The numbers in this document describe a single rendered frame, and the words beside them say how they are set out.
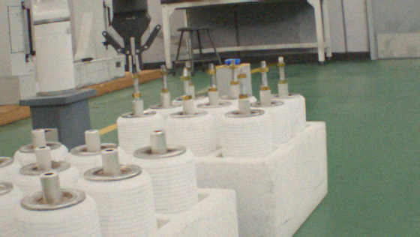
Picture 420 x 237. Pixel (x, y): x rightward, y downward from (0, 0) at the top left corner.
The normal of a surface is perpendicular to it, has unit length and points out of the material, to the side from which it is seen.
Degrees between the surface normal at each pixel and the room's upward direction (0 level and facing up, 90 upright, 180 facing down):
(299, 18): 90
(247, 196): 90
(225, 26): 90
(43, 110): 93
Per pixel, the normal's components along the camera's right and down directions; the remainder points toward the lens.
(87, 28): -0.31, -0.24
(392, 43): -0.30, 0.18
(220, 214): 0.90, 0.00
